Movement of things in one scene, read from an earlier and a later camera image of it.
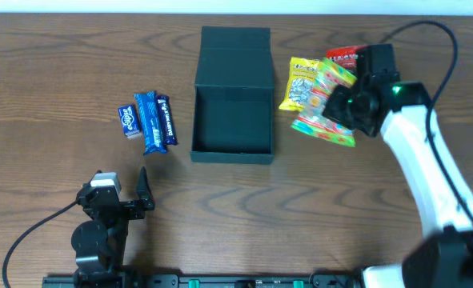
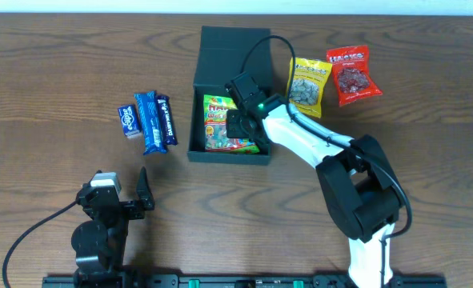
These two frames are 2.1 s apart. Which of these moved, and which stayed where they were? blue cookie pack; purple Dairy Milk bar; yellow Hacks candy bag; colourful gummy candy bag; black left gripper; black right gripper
Moved: black right gripper; colourful gummy candy bag
Stayed: purple Dairy Milk bar; black left gripper; yellow Hacks candy bag; blue cookie pack
